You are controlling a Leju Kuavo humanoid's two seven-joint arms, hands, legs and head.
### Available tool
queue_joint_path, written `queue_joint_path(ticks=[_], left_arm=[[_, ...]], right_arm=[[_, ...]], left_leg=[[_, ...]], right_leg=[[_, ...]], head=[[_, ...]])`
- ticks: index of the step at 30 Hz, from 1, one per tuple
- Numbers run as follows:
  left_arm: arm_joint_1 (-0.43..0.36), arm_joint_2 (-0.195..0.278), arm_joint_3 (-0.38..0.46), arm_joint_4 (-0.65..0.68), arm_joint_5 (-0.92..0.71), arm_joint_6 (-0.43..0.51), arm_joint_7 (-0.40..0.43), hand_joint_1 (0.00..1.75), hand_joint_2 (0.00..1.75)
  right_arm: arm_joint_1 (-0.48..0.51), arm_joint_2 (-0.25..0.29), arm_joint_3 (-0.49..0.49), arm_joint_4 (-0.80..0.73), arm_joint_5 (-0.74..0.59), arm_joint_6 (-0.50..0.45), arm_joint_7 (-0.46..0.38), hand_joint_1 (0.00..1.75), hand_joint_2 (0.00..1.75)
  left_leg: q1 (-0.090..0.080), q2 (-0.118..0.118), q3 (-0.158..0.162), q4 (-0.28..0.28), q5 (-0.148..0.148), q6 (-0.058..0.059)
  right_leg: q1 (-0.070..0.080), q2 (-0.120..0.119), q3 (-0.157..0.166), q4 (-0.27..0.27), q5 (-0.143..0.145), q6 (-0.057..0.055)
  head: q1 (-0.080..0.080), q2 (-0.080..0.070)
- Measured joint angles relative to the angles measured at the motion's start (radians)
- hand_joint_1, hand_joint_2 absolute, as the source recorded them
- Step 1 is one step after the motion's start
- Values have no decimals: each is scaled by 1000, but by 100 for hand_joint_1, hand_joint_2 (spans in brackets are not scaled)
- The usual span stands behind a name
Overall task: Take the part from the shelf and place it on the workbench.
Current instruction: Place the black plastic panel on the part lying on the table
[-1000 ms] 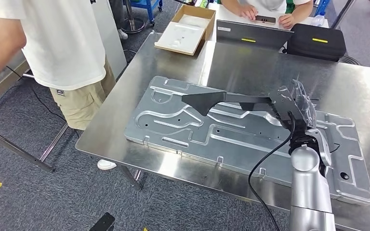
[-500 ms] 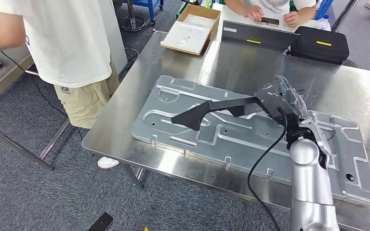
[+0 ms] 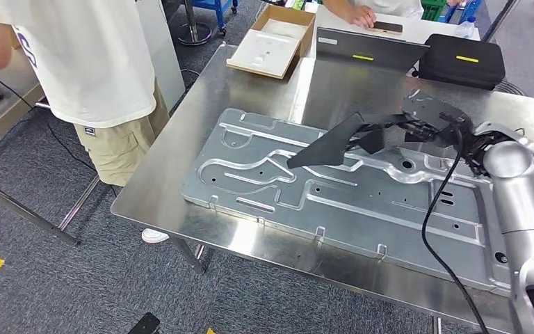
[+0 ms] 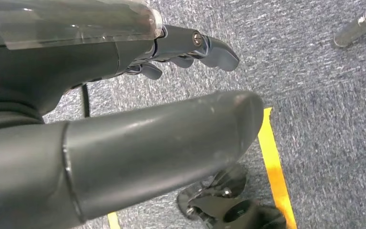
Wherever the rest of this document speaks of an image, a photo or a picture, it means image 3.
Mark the clear water bottle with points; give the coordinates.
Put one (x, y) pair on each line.
(465, 28)

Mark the black case with yellow mark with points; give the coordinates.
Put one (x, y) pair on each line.
(460, 62)

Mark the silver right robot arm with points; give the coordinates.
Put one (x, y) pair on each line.
(520, 207)

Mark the blue wheeled cart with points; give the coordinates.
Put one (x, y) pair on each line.
(211, 5)

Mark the seated person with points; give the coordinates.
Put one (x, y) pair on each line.
(387, 4)

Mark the black pole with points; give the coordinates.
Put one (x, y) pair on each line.
(501, 20)

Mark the open cardboard box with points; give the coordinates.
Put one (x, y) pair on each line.
(262, 50)

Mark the chrome stool base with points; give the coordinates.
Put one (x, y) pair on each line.
(193, 33)

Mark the standing person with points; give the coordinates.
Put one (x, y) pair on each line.
(87, 60)

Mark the dark grey laptop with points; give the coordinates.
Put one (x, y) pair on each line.
(368, 50)

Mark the black left wrist bracket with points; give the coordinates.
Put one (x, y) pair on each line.
(143, 324)

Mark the stainless steel workbench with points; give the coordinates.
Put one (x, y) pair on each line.
(165, 184)

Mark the black plastic plate frame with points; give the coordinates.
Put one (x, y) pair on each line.
(327, 147)

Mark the white board panel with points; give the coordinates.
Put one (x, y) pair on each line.
(161, 46)

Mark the dark phone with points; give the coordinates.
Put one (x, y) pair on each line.
(387, 27)

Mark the stainless steel table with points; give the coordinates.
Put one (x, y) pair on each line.
(0, 133)

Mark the large stamped metal panel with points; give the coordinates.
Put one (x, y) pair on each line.
(340, 216)

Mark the blue metal frame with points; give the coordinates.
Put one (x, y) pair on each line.
(467, 9)

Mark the person's hand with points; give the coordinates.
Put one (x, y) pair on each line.
(363, 16)

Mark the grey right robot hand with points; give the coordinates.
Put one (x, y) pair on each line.
(433, 108)

